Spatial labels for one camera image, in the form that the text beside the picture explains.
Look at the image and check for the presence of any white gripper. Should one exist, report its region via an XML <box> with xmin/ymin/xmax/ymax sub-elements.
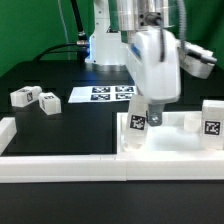
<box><xmin>126</xmin><ymin>28</ymin><xmax>181</xmax><ymax>127</ymax></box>

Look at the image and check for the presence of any white square tabletop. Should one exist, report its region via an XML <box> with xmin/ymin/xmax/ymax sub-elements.
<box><xmin>117</xmin><ymin>111</ymin><xmax>224</xmax><ymax>161</ymax></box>

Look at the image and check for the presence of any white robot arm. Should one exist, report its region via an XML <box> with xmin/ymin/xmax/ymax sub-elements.
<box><xmin>85</xmin><ymin>0</ymin><xmax>186</xmax><ymax>126</ymax></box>

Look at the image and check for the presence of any white sheet with fiducial tags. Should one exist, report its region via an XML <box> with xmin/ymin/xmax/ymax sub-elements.
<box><xmin>68</xmin><ymin>85</ymin><xmax>137</xmax><ymax>103</ymax></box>

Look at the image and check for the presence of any white L-shaped obstacle fence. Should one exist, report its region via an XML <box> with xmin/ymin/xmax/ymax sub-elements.
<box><xmin>0</xmin><ymin>117</ymin><xmax>224</xmax><ymax>183</ymax></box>

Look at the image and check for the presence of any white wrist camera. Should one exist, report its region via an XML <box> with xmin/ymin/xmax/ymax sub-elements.
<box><xmin>177</xmin><ymin>42</ymin><xmax>217</xmax><ymax>79</ymax></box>

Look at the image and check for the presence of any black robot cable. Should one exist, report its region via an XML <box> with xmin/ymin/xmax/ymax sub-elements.
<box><xmin>33</xmin><ymin>0</ymin><xmax>90</xmax><ymax>62</ymax></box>

